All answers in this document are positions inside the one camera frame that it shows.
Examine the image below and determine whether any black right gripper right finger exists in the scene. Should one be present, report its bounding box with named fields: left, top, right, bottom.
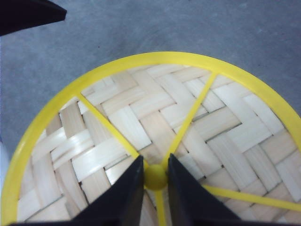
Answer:
left=168, top=154, right=301, bottom=226

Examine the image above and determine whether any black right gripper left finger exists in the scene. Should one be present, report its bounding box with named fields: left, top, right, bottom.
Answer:
left=12, top=156, right=144, bottom=226

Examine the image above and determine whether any woven bamboo steamer lid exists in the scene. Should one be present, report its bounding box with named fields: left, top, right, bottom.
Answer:
left=1, top=52, right=301, bottom=226

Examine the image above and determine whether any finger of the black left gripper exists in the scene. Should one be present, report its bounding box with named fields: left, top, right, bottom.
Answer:
left=0, top=0, right=67, bottom=36

